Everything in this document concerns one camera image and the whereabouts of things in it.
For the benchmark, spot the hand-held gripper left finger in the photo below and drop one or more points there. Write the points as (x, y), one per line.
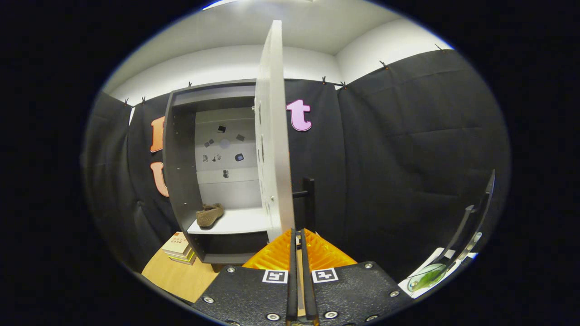
(292, 280)

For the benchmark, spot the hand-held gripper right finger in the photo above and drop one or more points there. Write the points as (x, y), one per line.
(306, 285)

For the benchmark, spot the brown fuzzy shoe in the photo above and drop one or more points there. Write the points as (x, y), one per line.
(209, 215)

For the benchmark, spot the beige shoe cabinet door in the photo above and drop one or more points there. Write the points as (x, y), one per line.
(272, 136)

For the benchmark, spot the dark grey shoe cabinet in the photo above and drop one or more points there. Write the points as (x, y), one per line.
(181, 181)

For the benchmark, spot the yellow-edged book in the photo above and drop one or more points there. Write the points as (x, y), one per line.
(183, 259)

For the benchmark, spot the white and green card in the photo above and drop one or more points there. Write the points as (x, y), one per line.
(426, 276)

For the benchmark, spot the beige book with red print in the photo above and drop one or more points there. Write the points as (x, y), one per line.
(176, 242)

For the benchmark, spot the black backdrop cloth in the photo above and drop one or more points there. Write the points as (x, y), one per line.
(408, 158)

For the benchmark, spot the black angled stand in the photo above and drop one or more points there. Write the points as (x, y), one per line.
(476, 213)

